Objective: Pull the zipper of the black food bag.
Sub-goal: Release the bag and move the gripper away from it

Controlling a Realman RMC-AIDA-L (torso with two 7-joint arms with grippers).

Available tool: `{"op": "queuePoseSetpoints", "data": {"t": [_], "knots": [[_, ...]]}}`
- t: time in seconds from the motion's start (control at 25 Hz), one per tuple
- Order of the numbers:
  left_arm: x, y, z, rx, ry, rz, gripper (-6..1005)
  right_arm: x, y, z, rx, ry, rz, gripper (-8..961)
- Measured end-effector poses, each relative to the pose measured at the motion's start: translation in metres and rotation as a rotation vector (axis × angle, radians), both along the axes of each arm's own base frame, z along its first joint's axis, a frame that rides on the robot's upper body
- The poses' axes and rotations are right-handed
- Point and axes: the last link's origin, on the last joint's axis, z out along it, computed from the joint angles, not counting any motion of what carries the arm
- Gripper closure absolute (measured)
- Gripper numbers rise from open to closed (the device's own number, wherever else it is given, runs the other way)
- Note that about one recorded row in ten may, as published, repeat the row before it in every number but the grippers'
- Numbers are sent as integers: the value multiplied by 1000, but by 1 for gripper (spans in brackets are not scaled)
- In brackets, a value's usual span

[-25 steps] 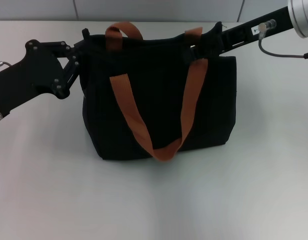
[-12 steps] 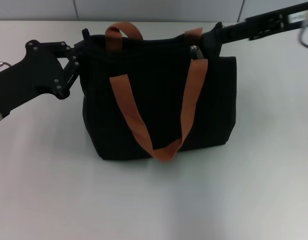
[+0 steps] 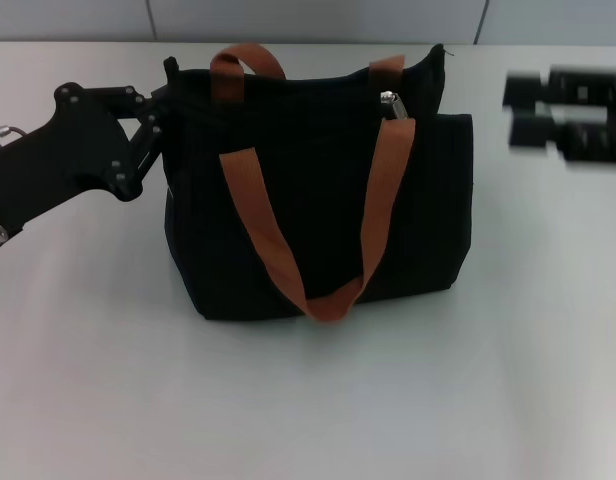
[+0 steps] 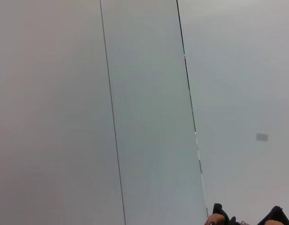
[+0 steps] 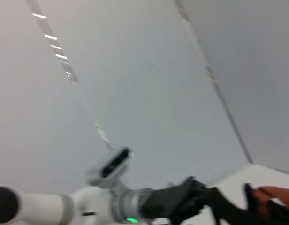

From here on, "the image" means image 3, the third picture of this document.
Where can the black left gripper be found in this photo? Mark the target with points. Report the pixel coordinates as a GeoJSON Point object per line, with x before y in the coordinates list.
{"type": "Point", "coordinates": [50, 155]}

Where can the silver metal zipper pull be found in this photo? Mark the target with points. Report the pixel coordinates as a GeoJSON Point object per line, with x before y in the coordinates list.
{"type": "Point", "coordinates": [395, 106]}

